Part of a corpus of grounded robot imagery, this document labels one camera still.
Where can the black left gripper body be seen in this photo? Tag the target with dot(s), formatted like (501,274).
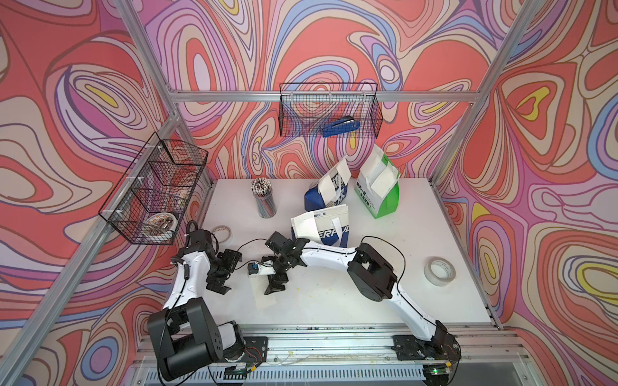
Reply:
(223,264)

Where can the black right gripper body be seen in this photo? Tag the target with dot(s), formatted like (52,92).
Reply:
(281,260)

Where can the dark blue paper bag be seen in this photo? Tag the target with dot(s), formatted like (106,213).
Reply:
(333,225)

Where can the blue white paper bag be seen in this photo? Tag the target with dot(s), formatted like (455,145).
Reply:
(330,190)

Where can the green white paper bag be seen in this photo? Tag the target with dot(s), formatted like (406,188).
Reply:
(377,184)

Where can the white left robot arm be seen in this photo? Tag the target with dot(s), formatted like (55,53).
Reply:
(184,334)

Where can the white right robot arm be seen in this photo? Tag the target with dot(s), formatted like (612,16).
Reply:
(375,279)

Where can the clear cup of pencils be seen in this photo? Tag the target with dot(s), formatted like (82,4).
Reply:
(263,193)

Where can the blue stapler in basket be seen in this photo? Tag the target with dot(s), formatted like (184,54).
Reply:
(343,125)

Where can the white tape roll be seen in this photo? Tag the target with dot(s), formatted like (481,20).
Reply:
(439,272)

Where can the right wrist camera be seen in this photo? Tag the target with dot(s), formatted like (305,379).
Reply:
(260,269)

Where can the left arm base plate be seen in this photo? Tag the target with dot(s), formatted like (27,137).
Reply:
(252,350)

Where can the black wire basket left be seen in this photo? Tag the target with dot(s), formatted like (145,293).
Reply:
(161,178)

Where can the black wire basket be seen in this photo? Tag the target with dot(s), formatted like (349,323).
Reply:
(305,107)
(161,178)

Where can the black wire basket back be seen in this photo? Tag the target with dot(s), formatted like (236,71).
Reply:
(305,107)

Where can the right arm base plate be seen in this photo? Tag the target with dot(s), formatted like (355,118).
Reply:
(407,347)

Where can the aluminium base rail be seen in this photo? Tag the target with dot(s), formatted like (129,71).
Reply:
(369,355)

